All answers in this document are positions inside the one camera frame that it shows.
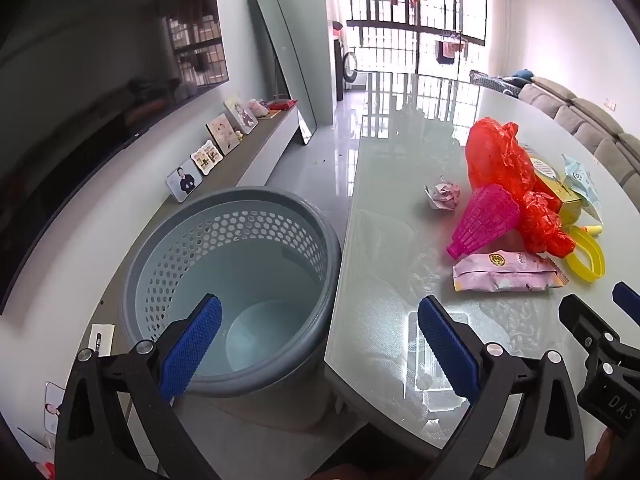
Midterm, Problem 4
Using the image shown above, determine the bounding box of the long grey white cabinet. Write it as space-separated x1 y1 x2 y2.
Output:
87 103 301 361

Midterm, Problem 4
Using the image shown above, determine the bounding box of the light blue wrapper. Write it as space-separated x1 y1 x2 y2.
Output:
560 154 606 223

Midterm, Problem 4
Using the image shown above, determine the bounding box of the large black television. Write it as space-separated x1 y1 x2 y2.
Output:
0 0 231 311

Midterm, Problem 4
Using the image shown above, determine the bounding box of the scalloped white photo frame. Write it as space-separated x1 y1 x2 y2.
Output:
190 140 224 177

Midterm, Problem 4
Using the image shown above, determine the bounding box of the yellow cardboard box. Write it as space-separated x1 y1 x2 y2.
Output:
525 147 586 223

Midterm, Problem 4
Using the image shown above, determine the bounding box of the grey perforated plastic bin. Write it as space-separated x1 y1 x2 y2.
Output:
121 186 343 400

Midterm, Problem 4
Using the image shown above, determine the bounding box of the yellow plastic ring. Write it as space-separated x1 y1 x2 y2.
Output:
567 225 607 282

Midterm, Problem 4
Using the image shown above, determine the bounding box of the leaning black framed mirror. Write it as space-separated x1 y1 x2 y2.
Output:
248 0 319 147

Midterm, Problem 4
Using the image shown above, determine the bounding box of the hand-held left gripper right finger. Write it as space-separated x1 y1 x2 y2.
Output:
417 295 587 480

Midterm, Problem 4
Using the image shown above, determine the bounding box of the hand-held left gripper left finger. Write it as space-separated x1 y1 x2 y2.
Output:
54 293 223 480

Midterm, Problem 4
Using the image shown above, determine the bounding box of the pink snack packet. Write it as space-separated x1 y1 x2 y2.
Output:
452 252 570 294

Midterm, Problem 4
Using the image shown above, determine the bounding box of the photo of suited man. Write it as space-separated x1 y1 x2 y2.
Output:
166 159 204 203

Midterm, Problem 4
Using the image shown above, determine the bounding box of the small portrait photo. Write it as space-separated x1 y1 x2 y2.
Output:
44 382 68 435

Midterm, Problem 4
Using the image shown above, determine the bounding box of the grey sofa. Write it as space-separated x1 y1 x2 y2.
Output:
517 76 640 201

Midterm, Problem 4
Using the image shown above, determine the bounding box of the washing machine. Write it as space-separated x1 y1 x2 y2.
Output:
341 45 359 92

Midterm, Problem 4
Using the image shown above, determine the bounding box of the tilted white photo frame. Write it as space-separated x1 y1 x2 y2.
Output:
223 97 259 135

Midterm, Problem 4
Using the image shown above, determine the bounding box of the plaid cloth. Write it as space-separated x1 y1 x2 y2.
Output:
469 70 521 97

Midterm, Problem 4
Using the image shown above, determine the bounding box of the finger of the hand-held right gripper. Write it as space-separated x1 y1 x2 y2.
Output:
613 281 640 317
558 294 622 363

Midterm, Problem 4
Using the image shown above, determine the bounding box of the wooden photo frame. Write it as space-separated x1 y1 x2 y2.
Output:
206 113 241 156

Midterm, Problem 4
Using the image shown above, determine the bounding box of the red plastic bag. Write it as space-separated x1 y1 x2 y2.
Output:
465 117 577 260

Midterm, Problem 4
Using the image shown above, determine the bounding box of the pink mesh shuttlecock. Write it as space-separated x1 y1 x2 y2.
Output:
446 183 522 261

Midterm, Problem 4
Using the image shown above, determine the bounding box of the black window grille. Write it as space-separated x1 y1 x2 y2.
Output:
325 0 488 76

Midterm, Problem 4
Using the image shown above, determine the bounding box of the pink paper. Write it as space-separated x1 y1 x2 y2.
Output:
424 176 462 212

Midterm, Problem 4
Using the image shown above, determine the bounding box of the small clothes drying rack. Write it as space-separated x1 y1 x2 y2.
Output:
435 32 468 66

